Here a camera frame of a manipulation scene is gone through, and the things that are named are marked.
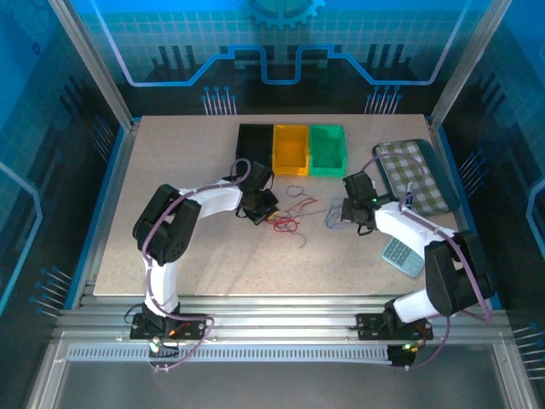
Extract red cable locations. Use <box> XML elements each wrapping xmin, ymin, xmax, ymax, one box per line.
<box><xmin>268</xmin><ymin>196</ymin><xmax>319</xmax><ymax>235</ymax></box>

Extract blue cable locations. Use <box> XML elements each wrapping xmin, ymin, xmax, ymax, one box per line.
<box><xmin>285</xmin><ymin>185</ymin><xmax>347</xmax><ymax>249</ymax></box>

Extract yellow plastic bin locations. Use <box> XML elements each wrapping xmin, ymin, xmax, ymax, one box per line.
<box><xmin>272</xmin><ymin>124</ymin><xmax>311</xmax><ymax>177</ymax></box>

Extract green plastic bin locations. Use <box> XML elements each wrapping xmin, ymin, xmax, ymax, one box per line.
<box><xmin>307</xmin><ymin>124</ymin><xmax>347</xmax><ymax>178</ymax></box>

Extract light green calculator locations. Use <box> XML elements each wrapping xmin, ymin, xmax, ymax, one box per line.
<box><xmin>380</xmin><ymin>236</ymin><xmax>427</xmax><ymax>279</ymax></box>

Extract black plastic bin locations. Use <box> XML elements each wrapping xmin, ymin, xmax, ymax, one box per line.
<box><xmin>235</xmin><ymin>123</ymin><xmax>275</xmax><ymax>170</ymax></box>

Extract green checkered cloth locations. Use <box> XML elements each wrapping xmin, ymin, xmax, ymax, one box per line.
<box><xmin>374</xmin><ymin>141</ymin><xmax>452</xmax><ymax>216</ymax></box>

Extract checkered fabric pouch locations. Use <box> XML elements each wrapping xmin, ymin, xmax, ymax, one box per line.
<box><xmin>371</xmin><ymin>137</ymin><xmax>462</xmax><ymax>217</ymax></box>

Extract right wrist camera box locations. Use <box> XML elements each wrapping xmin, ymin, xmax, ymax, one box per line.
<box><xmin>341</xmin><ymin>170</ymin><xmax>377</xmax><ymax>199</ymax></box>

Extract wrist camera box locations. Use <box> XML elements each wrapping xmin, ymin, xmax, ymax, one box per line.
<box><xmin>341</xmin><ymin>170</ymin><xmax>377</xmax><ymax>199</ymax></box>
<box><xmin>244</xmin><ymin>160</ymin><xmax>275</xmax><ymax>191</ymax></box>

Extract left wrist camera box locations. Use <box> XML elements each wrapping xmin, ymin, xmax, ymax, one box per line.
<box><xmin>244</xmin><ymin>160</ymin><xmax>275</xmax><ymax>191</ymax></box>

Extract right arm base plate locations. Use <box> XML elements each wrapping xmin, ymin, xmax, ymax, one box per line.
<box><xmin>354</xmin><ymin>311</ymin><xmax>435</xmax><ymax>343</ymax></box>

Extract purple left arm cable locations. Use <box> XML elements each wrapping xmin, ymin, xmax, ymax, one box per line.
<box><xmin>140</xmin><ymin>158</ymin><xmax>253</xmax><ymax>374</ymax></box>

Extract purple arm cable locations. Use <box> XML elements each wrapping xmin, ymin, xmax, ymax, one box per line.
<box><xmin>140</xmin><ymin>158</ymin><xmax>253</xmax><ymax>374</ymax></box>
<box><xmin>364</xmin><ymin>152</ymin><xmax>494</xmax><ymax>372</ymax></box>

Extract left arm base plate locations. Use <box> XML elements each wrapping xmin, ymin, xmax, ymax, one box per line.
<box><xmin>129</xmin><ymin>312</ymin><xmax>216</xmax><ymax>343</ymax></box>

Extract slotted grey cable duct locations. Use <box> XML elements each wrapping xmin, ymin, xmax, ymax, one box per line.
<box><xmin>66</xmin><ymin>343</ymin><xmax>393</xmax><ymax>364</ymax></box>

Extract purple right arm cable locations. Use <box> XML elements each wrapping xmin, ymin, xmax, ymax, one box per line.
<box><xmin>364</xmin><ymin>152</ymin><xmax>494</xmax><ymax>372</ymax></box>

